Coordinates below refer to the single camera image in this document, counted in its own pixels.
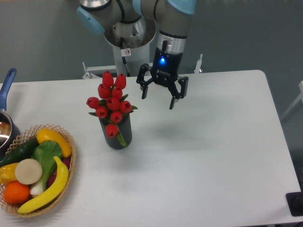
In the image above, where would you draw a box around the blue handled saucepan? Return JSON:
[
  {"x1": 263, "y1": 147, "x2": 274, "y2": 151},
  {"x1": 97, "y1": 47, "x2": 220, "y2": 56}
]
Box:
[{"x1": 0, "y1": 68, "x2": 20, "y2": 159}]

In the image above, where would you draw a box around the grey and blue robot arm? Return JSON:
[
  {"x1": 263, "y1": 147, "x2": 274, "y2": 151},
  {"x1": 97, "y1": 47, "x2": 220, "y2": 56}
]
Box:
[{"x1": 77, "y1": 0, "x2": 196, "y2": 106}]

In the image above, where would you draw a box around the dark grey ribbed vase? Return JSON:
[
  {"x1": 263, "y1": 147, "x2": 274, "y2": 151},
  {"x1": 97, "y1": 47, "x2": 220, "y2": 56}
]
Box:
[{"x1": 99, "y1": 114, "x2": 132, "y2": 149}]

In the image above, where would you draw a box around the yellow banana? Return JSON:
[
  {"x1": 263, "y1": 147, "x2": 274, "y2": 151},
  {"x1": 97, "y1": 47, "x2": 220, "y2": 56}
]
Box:
[{"x1": 18, "y1": 156, "x2": 69, "y2": 214}]

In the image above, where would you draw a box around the yellow bell pepper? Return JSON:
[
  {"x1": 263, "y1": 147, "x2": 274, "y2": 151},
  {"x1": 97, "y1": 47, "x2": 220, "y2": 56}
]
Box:
[{"x1": 0, "y1": 163, "x2": 18, "y2": 185}]

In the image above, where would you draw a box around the green cucumber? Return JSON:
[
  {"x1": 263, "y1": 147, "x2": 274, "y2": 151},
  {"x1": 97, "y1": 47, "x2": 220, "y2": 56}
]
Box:
[{"x1": 0, "y1": 138, "x2": 39, "y2": 167}]

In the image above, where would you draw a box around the yellow squash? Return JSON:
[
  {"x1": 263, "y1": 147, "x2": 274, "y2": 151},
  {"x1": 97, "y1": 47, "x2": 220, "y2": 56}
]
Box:
[{"x1": 36, "y1": 128, "x2": 71, "y2": 158}]

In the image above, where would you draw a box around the orange fruit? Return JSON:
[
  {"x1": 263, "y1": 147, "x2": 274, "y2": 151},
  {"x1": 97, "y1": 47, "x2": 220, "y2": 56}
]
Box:
[{"x1": 3, "y1": 181, "x2": 30, "y2": 204}]

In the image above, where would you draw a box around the white frame at right edge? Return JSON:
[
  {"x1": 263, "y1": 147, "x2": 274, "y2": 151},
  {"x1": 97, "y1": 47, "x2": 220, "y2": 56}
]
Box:
[{"x1": 280, "y1": 81, "x2": 303, "y2": 124}]

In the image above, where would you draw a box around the purple eggplant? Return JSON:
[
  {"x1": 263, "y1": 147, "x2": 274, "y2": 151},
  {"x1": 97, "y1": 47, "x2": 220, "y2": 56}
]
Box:
[{"x1": 47, "y1": 157, "x2": 71, "y2": 188}]

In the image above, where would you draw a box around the woven wicker basket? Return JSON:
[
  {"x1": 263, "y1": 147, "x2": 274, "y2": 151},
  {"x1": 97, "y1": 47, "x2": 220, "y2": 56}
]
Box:
[{"x1": 0, "y1": 124, "x2": 76, "y2": 218}]

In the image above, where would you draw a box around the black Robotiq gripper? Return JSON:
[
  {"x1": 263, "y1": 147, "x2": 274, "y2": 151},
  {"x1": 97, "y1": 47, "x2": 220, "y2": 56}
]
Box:
[{"x1": 136, "y1": 46, "x2": 189, "y2": 110}]

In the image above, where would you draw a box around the black device at table edge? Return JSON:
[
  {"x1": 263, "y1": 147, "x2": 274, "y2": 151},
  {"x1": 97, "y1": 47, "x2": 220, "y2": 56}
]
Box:
[{"x1": 285, "y1": 192, "x2": 303, "y2": 217}]

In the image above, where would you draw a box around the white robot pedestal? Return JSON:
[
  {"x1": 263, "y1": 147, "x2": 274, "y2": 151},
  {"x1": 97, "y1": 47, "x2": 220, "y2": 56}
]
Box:
[{"x1": 81, "y1": 16, "x2": 157, "y2": 79}]

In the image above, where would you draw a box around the green bok choy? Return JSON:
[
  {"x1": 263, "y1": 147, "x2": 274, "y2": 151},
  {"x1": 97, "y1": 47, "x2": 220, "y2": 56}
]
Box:
[{"x1": 30, "y1": 140, "x2": 62, "y2": 197}]

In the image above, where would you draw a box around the beige round disc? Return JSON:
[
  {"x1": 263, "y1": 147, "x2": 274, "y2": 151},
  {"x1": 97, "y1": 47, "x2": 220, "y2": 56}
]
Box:
[{"x1": 15, "y1": 158, "x2": 43, "y2": 185}]

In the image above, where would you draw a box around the red tulip bouquet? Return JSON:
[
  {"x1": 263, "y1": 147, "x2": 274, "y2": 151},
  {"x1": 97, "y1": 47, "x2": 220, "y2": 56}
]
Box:
[{"x1": 86, "y1": 70, "x2": 139, "y2": 147}]

